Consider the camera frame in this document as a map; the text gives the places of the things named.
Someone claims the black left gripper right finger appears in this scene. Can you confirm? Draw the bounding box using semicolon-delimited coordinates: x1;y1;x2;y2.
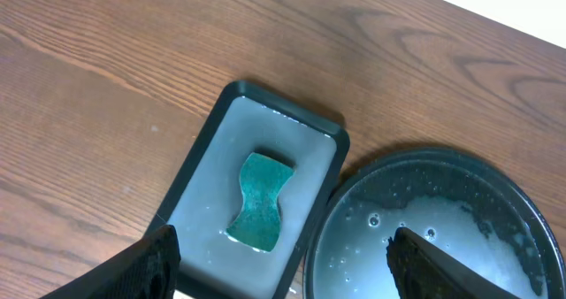
386;227;514;299

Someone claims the round black tray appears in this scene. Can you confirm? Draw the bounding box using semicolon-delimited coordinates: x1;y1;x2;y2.
303;148;565;298

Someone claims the green yellow sponge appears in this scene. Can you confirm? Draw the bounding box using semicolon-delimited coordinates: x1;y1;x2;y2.
226;152;294;252

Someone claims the black rectangular sponge tray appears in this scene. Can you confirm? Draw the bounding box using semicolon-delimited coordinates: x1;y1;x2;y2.
149;80;349;298

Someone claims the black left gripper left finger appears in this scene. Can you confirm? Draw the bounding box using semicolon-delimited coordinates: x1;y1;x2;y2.
43;225;180;299

